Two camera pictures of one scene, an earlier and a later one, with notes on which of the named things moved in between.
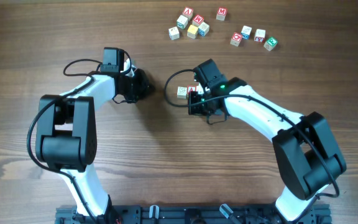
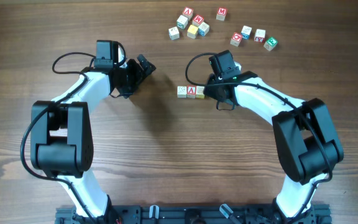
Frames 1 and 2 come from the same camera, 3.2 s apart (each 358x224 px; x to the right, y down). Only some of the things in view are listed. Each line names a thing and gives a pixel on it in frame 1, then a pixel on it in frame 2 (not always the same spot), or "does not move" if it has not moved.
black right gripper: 194,110 to 209,93
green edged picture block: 182,22 does not move
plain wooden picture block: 181,93 does not move
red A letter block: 191,88 does not move
